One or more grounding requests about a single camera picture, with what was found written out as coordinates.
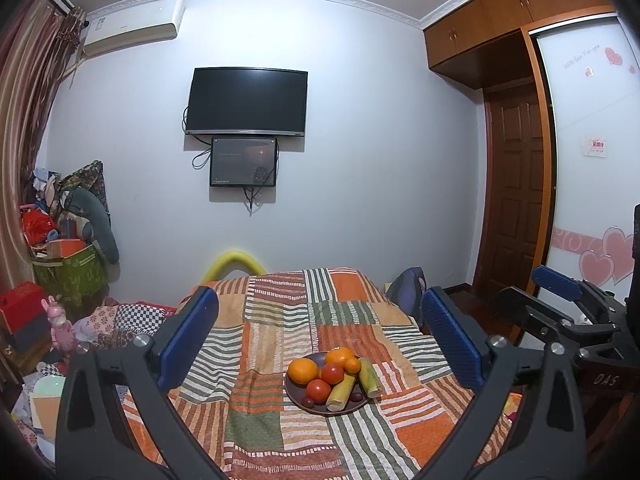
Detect wooden overhead cabinet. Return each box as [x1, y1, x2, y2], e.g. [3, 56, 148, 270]
[424, 0, 612, 89]

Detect red tomato front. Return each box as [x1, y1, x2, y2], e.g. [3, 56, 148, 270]
[320, 364, 345, 387]

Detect small black wall monitor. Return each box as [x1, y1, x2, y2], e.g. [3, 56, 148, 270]
[209, 136, 279, 188]

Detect red tomato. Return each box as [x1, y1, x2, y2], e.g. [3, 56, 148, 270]
[305, 378, 332, 404]
[320, 364, 345, 387]

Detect brown wooden door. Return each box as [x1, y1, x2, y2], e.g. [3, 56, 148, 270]
[474, 84, 544, 300]

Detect pink rabbit toy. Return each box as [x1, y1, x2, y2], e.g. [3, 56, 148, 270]
[41, 296, 77, 356]

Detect yellow corn cob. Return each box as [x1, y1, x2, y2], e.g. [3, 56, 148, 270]
[326, 373, 356, 413]
[358, 358, 383, 399]

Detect green storage box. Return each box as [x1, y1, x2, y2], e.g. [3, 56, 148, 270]
[32, 245, 107, 309]

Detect white sliding wardrobe door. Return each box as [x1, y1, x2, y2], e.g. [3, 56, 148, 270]
[530, 13, 639, 300]

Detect striped patchwork blanket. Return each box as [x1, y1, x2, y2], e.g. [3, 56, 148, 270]
[168, 268, 473, 479]

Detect purple round plate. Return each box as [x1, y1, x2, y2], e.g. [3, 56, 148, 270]
[283, 352, 371, 417]

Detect large orange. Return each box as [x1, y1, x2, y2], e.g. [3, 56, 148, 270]
[288, 358, 319, 387]
[326, 347, 355, 366]

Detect red plastic bag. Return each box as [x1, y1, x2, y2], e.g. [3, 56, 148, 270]
[21, 208, 60, 246]

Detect large black wall television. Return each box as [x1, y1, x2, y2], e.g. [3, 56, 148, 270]
[184, 66, 308, 136]

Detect small tangerine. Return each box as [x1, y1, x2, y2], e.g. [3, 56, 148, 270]
[343, 356, 361, 375]

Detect checkered floral quilt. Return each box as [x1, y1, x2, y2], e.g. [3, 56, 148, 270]
[11, 300, 175, 467]

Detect striped brown curtain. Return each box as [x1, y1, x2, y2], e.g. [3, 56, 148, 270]
[1, 0, 86, 292]

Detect blue grey backpack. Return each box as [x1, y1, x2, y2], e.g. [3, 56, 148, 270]
[385, 266, 427, 325]

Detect red box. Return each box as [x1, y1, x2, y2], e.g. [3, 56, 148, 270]
[0, 281, 46, 335]

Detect white air conditioner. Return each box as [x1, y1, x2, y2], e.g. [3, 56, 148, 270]
[82, 0, 186, 58]

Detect mint green bowl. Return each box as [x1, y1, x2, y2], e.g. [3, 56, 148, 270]
[32, 375, 65, 399]

